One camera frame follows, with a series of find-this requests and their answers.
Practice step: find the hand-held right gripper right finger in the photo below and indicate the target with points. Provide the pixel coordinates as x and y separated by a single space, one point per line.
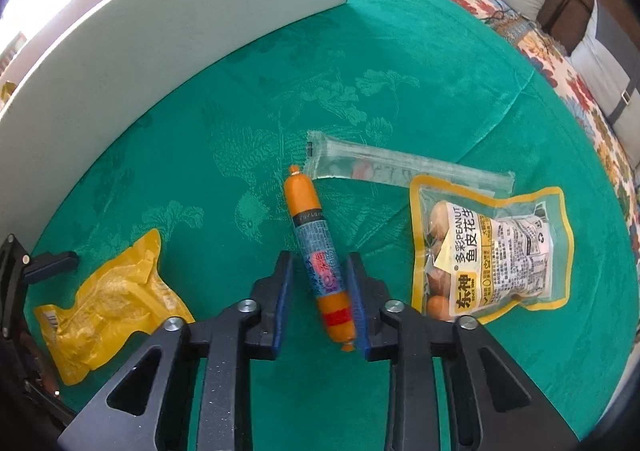
359 306

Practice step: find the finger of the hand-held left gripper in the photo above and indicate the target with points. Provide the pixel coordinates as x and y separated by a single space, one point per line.
50 265

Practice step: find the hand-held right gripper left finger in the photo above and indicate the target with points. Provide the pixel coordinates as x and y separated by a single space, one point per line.
282 306

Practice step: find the yellow vacuum snack packet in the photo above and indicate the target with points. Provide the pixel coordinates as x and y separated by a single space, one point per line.
110 301

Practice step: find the orange sausage blue label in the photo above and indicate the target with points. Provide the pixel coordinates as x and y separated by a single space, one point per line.
312 236

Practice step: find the clear long snack packet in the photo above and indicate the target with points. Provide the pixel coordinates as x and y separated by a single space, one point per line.
360 161

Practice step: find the yellow peanut packet white label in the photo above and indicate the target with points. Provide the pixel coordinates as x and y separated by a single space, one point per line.
510 251

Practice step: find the green blanket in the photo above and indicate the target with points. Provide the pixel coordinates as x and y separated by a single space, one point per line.
375 71

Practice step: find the white board panel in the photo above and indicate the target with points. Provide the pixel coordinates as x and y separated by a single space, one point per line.
175 31

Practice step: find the floral bedsheet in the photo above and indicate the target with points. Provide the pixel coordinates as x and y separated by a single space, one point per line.
575 96

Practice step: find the brown headboard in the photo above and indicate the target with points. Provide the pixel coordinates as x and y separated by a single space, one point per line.
565 6

